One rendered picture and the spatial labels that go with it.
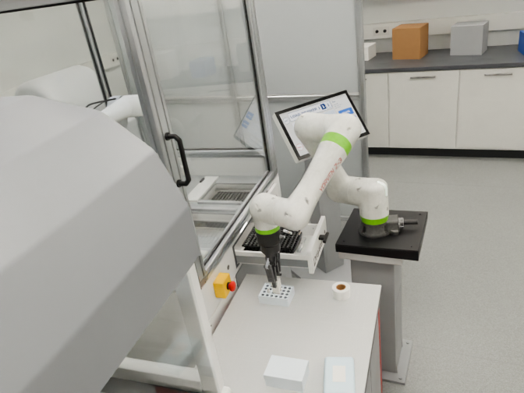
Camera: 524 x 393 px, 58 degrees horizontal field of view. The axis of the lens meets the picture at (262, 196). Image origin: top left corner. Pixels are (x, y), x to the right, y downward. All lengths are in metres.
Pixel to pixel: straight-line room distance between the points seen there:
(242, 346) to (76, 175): 1.04
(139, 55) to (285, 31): 2.17
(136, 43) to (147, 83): 0.11
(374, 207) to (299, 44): 1.69
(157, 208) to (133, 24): 0.60
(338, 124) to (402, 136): 3.10
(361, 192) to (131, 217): 1.33
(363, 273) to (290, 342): 0.65
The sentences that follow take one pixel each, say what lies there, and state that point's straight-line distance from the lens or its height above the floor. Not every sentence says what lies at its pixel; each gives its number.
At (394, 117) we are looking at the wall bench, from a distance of 4.83.
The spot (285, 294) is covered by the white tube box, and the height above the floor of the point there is 0.80.
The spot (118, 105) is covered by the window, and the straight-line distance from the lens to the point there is 1.54.
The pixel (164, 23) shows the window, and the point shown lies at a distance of 1.60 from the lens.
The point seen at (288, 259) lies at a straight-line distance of 1.97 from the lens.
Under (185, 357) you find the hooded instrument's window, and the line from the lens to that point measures 1.21.
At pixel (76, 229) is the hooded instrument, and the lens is 0.88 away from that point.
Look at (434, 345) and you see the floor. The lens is 2.84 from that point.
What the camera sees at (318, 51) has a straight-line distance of 3.46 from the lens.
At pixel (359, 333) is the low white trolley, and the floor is 0.76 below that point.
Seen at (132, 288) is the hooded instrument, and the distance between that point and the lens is 0.95.
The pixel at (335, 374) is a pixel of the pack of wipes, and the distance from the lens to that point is 1.59.
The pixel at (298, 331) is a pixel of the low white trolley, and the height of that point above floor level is 0.76.
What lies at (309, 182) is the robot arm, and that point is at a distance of 1.66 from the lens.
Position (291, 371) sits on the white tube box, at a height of 0.81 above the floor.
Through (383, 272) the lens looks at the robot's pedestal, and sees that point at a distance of 2.25.
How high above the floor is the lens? 1.99
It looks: 27 degrees down
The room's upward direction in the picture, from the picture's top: 9 degrees counter-clockwise
